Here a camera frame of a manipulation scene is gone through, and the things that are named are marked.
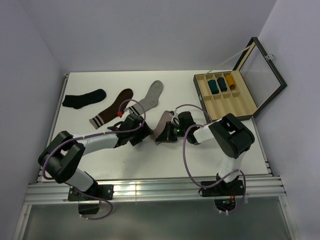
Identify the black compartment box with lid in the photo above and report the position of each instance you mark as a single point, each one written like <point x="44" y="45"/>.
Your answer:
<point x="258" y="82"/>

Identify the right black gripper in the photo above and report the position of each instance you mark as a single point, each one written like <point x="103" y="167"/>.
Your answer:
<point x="166" y="135"/>

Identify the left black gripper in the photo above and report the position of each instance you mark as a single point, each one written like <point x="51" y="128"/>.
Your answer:
<point x="144" y="132"/>

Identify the black sock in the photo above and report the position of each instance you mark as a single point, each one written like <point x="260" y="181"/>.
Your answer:
<point x="80" y="101"/>

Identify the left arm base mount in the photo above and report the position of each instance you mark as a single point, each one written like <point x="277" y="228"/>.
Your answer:
<point x="87" y="193"/>

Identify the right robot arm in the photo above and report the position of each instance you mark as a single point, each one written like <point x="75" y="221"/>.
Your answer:
<point x="231" y="135"/>

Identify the beige sock with red stripes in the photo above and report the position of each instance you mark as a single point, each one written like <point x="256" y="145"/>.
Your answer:
<point x="160" y="133"/>

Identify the teal rolled sock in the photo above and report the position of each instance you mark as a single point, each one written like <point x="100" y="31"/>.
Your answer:
<point x="213" y="86"/>

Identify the dark blue rolled sock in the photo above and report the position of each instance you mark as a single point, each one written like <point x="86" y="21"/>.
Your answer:
<point x="222" y="84"/>

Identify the mustard rolled sock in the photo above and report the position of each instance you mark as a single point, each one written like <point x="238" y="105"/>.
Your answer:
<point x="230" y="81"/>

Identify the brown striped sock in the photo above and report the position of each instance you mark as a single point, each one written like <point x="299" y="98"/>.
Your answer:
<point x="111" y="112"/>

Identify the grey striped sock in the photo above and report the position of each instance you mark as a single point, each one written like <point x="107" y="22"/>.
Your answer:
<point x="150" y="100"/>

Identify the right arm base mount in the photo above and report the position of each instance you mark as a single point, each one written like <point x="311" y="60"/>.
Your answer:
<point x="229" y="192"/>

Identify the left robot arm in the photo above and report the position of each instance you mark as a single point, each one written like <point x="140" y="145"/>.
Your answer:
<point x="62" y="156"/>

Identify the aluminium frame rail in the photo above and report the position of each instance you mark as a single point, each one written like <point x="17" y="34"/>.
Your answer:
<point x="172" y="189"/>

